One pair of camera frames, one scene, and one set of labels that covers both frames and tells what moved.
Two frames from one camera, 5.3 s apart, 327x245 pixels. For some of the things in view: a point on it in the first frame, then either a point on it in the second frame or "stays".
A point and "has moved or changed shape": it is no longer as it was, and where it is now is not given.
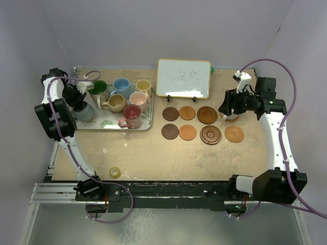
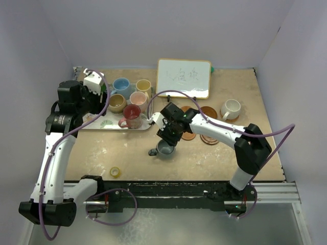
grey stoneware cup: x=83 y=112 has moved or changed shape
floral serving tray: x=103 y=120 stays
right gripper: x=231 y=101 to x=172 y=140
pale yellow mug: x=144 y=86 stays
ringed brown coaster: x=207 y=115 stays
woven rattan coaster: x=229 y=120 stays
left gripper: x=80 y=97 to x=99 y=106
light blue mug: x=121 y=86 stays
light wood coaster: x=187 y=132 stays
